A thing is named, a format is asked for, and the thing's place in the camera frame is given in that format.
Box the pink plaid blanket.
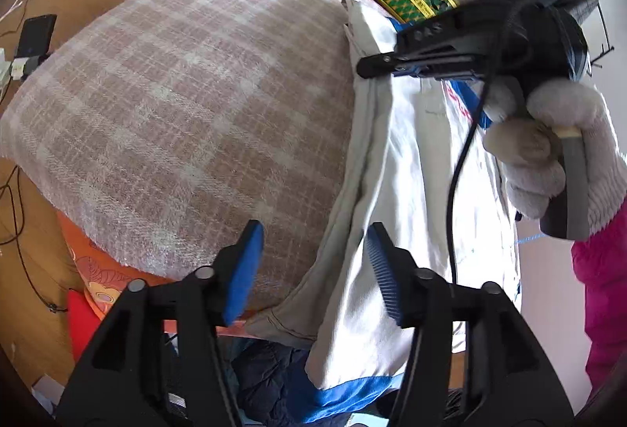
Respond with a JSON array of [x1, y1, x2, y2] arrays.
[[0, 0, 383, 315]]

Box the small white box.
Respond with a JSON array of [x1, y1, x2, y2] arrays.
[[30, 374, 67, 411]]

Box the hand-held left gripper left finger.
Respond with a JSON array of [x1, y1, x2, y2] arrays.
[[54, 220, 265, 427]]

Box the red cloth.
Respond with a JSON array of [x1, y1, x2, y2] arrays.
[[66, 290, 105, 359]]

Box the black floor cable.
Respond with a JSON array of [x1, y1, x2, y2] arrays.
[[0, 162, 69, 315]]

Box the black smartphone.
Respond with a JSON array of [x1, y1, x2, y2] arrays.
[[17, 14, 58, 60]]

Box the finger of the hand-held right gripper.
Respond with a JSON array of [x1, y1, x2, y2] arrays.
[[357, 53, 483, 82]]

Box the person's right forearm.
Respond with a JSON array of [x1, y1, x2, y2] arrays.
[[571, 202, 627, 403]]

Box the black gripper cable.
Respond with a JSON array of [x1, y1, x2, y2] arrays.
[[447, 5, 520, 288]]

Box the white power strip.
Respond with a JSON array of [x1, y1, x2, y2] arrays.
[[0, 47, 31, 85]]

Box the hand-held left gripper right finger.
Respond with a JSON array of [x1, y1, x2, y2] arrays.
[[366, 222, 574, 427]]

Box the grey white blue jacket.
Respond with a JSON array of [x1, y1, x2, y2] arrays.
[[245, 0, 525, 424]]

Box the dark navy padded jacket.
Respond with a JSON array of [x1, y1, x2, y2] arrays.
[[229, 338, 325, 427]]

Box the folded grey clothes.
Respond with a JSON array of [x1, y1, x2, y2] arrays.
[[556, 0, 601, 24]]

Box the orange patterned bed sheet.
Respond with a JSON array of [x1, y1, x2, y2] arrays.
[[56, 211, 246, 340]]

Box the person's right hand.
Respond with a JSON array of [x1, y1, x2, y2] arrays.
[[482, 79, 627, 236]]

